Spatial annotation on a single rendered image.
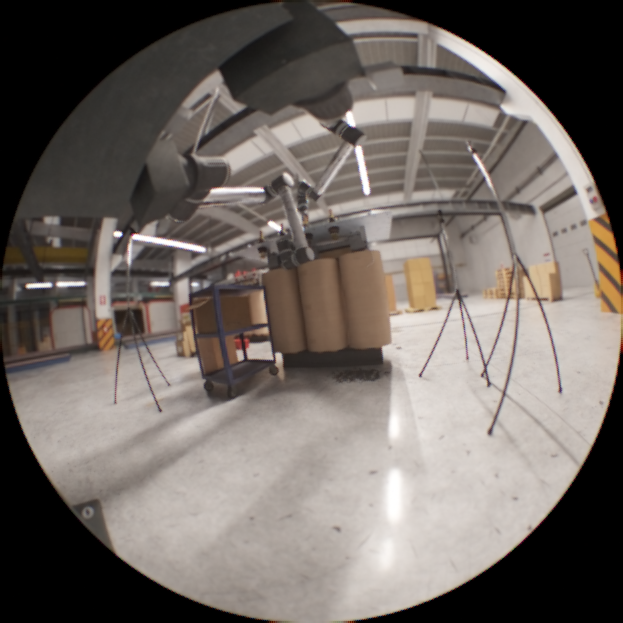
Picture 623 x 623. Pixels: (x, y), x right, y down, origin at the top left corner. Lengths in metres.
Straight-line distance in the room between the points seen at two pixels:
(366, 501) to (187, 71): 1.16
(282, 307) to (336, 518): 1.75
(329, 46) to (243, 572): 1.16
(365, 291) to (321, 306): 0.43
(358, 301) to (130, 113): 1.77
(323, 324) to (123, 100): 1.86
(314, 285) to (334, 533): 1.73
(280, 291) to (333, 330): 0.66
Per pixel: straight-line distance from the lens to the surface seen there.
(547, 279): 6.45
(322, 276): 1.76
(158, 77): 0.51
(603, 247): 4.58
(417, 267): 6.46
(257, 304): 4.13
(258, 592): 0.68
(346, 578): 0.64
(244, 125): 4.92
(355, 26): 8.05
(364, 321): 1.69
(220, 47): 0.47
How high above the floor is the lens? 0.64
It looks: 1 degrees down
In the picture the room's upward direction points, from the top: 8 degrees counter-clockwise
